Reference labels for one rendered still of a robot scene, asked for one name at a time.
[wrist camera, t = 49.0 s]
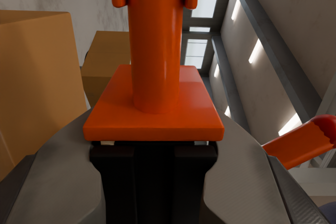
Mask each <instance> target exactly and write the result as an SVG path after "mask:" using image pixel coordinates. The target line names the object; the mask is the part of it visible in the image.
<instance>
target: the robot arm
mask: <svg viewBox="0 0 336 224"><path fill-rule="evenodd" d="M94 107H95V106H93V107H92V108H90V109H89V110H87V111H86V112H84V113H83V114H82V115H80V116H79V117H77V118H76V119H74V120H73V121H71V122H70V123H69V124H67V125H66V126H64V127H63V128H62V129H60V130H59V131H58V132H57V133H55V134H54V135H53V136H52V137H51V138H50V139H49V140H48V141H46V142H45V143H44V144H43V145H42V147H41V148H40V149H39V150H38V151H37V152H36V153H35V154H31V155H26V156H25V157H24V158H23V159H22V160H21V161H20V162H19V163H18V164H17V165H16V166H15V167H14V168H13V169H12V170H11V172H10V173H9V174H8V175H7V176H6V177H5V178H4V179H3V180H2V181H1V182H0V224H106V201H105V195H104V189H103V184H102V178H101V174H100V172H99V171H98V170H97V169H96V168H95V167H94V165H93V164H92V162H90V154H91V152H92V149H93V147H94V146H97V145H101V141H88V140H85V138H84V133H83V126H84V124H85V122H86V120H87V119H88V117H89V115H90V114H91V112H92V110H93V108H94ZM215 109H216V111H217V113H218V115H219V117H220V119H221V121H222V123H223V125H224V134H223V139H222V140H221V141H208V145H211V146H213V147H214V149H215V152H216V155H217V160H216V162H215V163H214V165H213V166H212V167H211V168H210V169H209V170H208V171H207V172H206V174H205V178H204V183H203V189H202V194H201V200H200V208H199V219H198V224H331V223H330V221H329V220H328V219H327V218H326V216H325V215H324V214H323V213H322V211H321V210H320V209H319V208H318V207H317V205H316V204H315V203H314V202H313V201H312V199H311V198H310V197H309V196H308V195H307V193H306V192H305V191H304V190H303V188H302V187H301V186H300V185H299V184H298V182H297V181H296V180H295V179H294V178H293V176H292V175H291V174H290V173H289V172H288V170H287V169H286V168H285V167H284V166H283V164H282V163H281V162H280V161H279V160H278V158H277V157H276V156H271V155H268V154H267V152H266V151H265V150H264V149H263V147H262V146H261V145H260V144H259V143H258V142H257V141H256V139H255V138H254V137H252V136H251V135H250V134H249V133H248V132H247V131H246V130H245V129H243V128H242V127H241V126H240V125H238V124H237V123H236V122H235V121H233V120H232V119H231V118H230V117H228V116H227V115H226V114H224V113H223V112H222V111H221V110H219V109H218V108H217V107H215Z"/></svg>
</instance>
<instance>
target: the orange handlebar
mask: <svg viewBox="0 0 336 224"><path fill-rule="evenodd" d="M111 1H112V5H113V6H114V7H116V8H121V7H124V6H127V10H128V27H129V44H130V61H131V78H132V95H133V105H134V106H135V108H136V109H137V110H139V111H141V112H143V113H148V114H164V113H167V112H170V111H172V110H174V109H175V108H176V107H177V105H178V95H179V78H180V60H181V42H182V25H183V7H185V8H187V9H189V10H194V9H196V8H197V6H198V0H111Z"/></svg>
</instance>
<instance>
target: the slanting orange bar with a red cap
mask: <svg viewBox="0 0 336 224"><path fill-rule="evenodd" d="M262 147H263V149H264V150H265V151H266V152H267V154H268V155H269V156H276V157H277V158H278V160H279V161H280V162H281V163H282V164H283V166H284V167H285V168H286V169H287V170H289V169H291V168H293V167H296V166H298V165H300V164H302V163H304V162H306V161H308V160H310V159H313V158H315V157H317V156H319V155H321V154H323V153H325V152H327V151H330V150H332V149H336V116H335V115H330V114H321V115H316V116H315V117H313V118H312V119H310V120H309V121H308V122H306V123H304V124H302V125H300V126H298V127H296V128H294V129H292V130H290V131H288V132H287V133H285V134H283V135H281V136H279V137H277V138H275V139H273V140H271V141H269V142H267V143H265V144H263V145H262Z"/></svg>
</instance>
